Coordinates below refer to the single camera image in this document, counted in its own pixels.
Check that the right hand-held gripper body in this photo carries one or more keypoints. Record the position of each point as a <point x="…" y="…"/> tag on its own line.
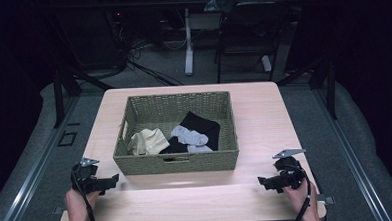
<point x="290" y="173"/>

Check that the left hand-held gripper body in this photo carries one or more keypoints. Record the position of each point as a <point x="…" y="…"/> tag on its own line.
<point x="85" y="177"/>

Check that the green woven basket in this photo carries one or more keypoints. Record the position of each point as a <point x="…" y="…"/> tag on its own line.
<point x="143" y="166"/>

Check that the cream sock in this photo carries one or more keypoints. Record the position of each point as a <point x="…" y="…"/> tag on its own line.
<point x="148" y="141"/>

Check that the grey sock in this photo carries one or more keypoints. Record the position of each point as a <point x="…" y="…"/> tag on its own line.
<point x="189" y="136"/>
<point x="199" y="149"/>

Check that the black sock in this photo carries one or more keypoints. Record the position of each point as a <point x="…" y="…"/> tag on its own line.
<point x="201" y="123"/>

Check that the person's right hand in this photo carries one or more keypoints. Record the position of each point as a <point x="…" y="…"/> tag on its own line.
<point x="298" y="196"/>

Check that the person's left hand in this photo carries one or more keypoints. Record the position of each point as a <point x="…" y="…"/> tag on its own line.
<point x="76" y="204"/>

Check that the black metal stand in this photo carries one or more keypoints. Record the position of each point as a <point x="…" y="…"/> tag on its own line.
<point x="326" y="81"/>
<point x="63" y="93"/>

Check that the black chair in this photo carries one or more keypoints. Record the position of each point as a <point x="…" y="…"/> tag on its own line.
<point x="247" y="31"/>

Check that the white desk leg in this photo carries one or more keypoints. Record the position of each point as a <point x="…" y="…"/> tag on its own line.
<point x="188" y="44"/>

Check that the dark bag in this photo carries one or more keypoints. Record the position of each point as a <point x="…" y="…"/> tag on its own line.
<point x="220" y="0"/>

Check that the grey table bracket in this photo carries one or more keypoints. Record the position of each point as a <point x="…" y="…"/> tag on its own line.
<point x="59" y="210"/>

